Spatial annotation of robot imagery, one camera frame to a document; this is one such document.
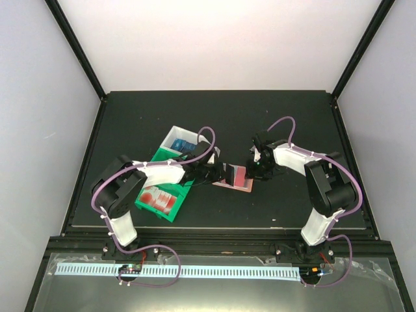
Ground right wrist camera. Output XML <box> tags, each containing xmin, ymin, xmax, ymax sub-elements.
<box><xmin>250</xmin><ymin>146</ymin><xmax>261</xmax><ymax>163</ymax></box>

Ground pink leather card holder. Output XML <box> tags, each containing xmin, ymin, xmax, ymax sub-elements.
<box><xmin>213</xmin><ymin>164</ymin><xmax>254</xmax><ymax>192</ymax></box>

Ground green bin with red cards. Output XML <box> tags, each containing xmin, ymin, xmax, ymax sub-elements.
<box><xmin>135</xmin><ymin>184</ymin><xmax>191</xmax><ymax>222</ymax></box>

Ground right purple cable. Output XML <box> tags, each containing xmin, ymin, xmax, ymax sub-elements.
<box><xmin>266</xmin><ymin>116</ymin><xmax>363</xmax><ymax>289</ymax></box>

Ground left circuit board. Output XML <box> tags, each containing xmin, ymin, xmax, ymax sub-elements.
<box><xmin>118</xmin><ymin>264</ymin><xmax>142</xmax><ymax>276</ymax></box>

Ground red credit card stack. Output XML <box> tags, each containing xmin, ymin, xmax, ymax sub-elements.
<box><xmin>139</xmin><ymin>187</ymin><xmax>177</xmax><ymax>215</ymax></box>

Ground purple cable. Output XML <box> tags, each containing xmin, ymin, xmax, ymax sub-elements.
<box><xmin>90</xmin><ymin>126</ymin><xmax>217</xmax><ymax>289</ymax></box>
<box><xmin>266</xmin><ymin>116</ymin><xmax>363</xmax><ymax>289</ymax></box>

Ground white bin with blue cards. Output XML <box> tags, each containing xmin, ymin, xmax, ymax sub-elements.
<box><xmin>154</xmin><ymin>126</ymin><xmax>210</xmax><ymax>161</ymax></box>

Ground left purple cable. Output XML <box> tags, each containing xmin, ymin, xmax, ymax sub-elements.
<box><xmin>90</xmin><ymin>126</ymin><xmax>217</xmax><ymax>289</ymax></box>

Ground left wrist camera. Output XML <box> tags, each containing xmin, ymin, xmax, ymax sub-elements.
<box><xmin>207</xmin><ymin>146</ymin><xmax>220</xmax><ymax>164</ymax></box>

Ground black frame post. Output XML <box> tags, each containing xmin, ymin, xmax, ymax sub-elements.
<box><xmin>44</xmin><ymin>0</ymin><xmax>107</xmax><ymax>100</ymax></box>
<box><xmin>331</xmin><ymin>0</ymin><xmax>395</xmax><ymax>99</ymax></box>

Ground circuit board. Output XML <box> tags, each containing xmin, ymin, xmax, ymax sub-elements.
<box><xmin>118</xmin><ymin>264</ymin><xmax>142</xmax><ymax>276</ymax></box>
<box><xmin>299</xmin><ymin>266</ymin><xmax>328</xmax><ymax>278</ymax></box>

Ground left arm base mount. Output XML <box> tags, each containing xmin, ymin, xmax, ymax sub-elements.
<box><xmin>101</xmin><ymin>238</ymin><xmax>161</xmax><ymax>263</ymax></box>

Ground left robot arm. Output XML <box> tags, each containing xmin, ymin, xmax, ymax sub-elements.
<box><xmin>90</xmin><ymin>142</ymin><xmax>222</xmax><ymax>259</ymax></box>

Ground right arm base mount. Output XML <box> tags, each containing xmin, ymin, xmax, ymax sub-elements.
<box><xmin>274</xmin><ymin>240</ymin><xmax>334</xmax><ymax>264</ymax></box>

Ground blue credit card stack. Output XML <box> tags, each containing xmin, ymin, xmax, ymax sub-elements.
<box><xmin>170</xmin><ymin>138</ymin><xmax>196</xmax><ymax>153</ymax></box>

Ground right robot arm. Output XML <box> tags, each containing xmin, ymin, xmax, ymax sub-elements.
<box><xmin>246</xmin><ymin>131</ymin><xmax>363</xmax><ymax>262</ymax></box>

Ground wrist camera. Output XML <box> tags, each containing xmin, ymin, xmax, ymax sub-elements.
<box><xmin>250</xmin><ymin>146</ymin><xmax>261</xmax><ymax>163</ymax></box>
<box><xmin>207</xmin><ymin>146</ymin><xmax>220</xmax><ymax>164</ymax></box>

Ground right black frame post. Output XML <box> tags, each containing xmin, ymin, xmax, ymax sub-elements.
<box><xmin>331</xmin><ymin>0</ymin><xmax>395</xmax><ymax>99</ymax></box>

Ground right circuit board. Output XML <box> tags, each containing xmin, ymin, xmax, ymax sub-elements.
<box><xmin>299</xmin><ymin>266</ymin><xmax>328</xmax><ymax>278</ymax></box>

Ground left black frame post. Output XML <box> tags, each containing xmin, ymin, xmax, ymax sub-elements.
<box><xmin>44</xmin><ymin>0</ymin><xmax>107</xmax><ymax>100</ymax></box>

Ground white slotted cable duct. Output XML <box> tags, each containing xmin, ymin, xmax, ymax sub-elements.
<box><xmin>55</xmin><ymin>263</ymin><xmax>300</xmax><ymax>281</ymax></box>

